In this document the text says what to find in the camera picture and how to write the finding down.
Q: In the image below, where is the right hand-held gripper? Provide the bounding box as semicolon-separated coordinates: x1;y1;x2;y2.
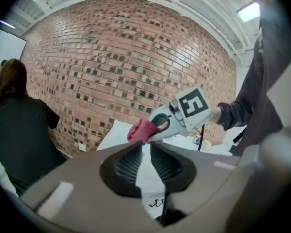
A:
147;87;214;143

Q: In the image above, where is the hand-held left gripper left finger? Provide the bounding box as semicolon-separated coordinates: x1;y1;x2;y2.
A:
20;142;158;226

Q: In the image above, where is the white ceramic sink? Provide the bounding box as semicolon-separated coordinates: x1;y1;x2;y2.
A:
96;120;236;216

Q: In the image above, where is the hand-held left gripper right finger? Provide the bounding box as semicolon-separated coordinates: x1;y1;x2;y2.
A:
150;143;241;227

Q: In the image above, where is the pink cloth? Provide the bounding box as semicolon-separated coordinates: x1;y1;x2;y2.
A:
127;119;159;144

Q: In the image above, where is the person's right forearm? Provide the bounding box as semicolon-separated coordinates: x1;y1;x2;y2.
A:
210;102;255;131

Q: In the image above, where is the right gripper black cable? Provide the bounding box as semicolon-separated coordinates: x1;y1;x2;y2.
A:
197;124;206;152

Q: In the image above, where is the ceiling light panel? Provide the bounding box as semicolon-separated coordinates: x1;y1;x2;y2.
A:
237;1;260;23

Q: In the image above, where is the person's dark top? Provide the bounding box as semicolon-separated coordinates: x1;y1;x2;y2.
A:
235;0;291;155

